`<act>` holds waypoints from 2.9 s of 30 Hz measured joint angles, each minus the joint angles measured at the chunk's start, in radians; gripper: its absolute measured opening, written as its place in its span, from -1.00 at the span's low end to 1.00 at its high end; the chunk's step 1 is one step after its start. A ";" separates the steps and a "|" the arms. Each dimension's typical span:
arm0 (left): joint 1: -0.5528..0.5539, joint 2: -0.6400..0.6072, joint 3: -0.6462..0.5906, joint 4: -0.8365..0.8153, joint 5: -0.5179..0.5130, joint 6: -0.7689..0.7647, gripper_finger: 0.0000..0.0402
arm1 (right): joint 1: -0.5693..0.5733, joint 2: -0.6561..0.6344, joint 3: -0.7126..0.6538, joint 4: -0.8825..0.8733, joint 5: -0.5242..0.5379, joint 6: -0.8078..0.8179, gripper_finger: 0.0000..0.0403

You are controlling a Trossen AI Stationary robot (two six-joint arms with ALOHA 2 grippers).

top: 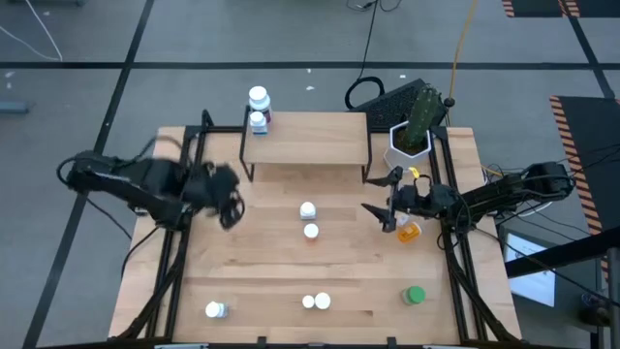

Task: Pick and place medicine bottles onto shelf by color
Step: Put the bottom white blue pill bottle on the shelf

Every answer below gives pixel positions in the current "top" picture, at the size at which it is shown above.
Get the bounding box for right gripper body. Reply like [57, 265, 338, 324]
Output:
[388, 176, 459, 229]

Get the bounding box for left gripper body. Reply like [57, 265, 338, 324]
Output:
[186, 163, 222, 214]

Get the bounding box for green-capped bottle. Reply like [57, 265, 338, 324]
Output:
[400, 285, 427, 306]

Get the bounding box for large white medicine bottle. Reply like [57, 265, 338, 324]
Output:
[247, 85, 274, 123]

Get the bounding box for wooden shelf black metal legs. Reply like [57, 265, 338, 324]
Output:
[238, 105, 373, 184]

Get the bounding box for cactus in white pot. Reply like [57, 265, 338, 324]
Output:
[382, 82, 443, 175]

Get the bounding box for black keyboard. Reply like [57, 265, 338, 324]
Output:
[356, 78, 450, 133]

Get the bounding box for white-screen monitor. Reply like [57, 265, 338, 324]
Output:
[503, 227, 558, 309]

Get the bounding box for black metal bar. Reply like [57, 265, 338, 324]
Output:
[503, 227, 620, 280]

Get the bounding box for black mat orange striped edge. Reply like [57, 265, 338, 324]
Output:
[549, 95, 620, 282]
[501, 0, 620, 18]

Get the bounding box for grey floor block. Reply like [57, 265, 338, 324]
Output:
[0, 100, 30, 115]

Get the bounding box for black aluminium table frame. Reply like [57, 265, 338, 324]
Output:
[108, 109, 522, 349]

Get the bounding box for black coiled cable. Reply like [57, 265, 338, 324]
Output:
[344, 0, 387, 111]

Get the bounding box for white looped cable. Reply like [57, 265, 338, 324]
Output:
[525, 199, 554, 218]

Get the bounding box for yellow cable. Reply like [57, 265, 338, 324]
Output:
[448, 0, 481, 106]

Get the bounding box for white floor cable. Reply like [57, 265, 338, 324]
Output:
[0, 0, 64, 62]

